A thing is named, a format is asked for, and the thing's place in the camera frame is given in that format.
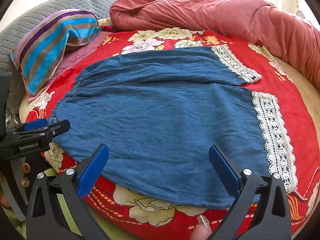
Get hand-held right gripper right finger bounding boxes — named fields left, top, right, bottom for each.
left=208, top=144, right=293, bottom=240

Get blue pants with lace trim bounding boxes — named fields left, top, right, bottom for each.
left=51, top=46, right=299, bottom=208

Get striped towel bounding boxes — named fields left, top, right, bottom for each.
left=10, top=9, right=100, bottom=97

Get pink quilted pillow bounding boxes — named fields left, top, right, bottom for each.
left=51, top=31, right=107, bottom=80

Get small cream cloth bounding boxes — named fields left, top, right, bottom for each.
left=97, top=17, right=114, bottom=27

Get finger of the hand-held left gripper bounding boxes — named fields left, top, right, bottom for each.
left=11, top=118, right=49, bottom=133
left=10, top=119, right=71, bottom=143

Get pink-red comforter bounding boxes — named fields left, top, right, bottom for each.
left=109, top=0, right=320, bottom=90

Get red floral blanket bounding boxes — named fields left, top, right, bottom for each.
left=25, top=27, right=320, bottom=240

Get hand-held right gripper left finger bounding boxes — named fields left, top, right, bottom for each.
left=25, top=144, right=110, bottom=240

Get person's right hand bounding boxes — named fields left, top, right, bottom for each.
left=190, top=215, right=213, bottom=240

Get grey quilted pillow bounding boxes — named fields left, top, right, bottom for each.
left=0, top=0, right=142, bottom=73

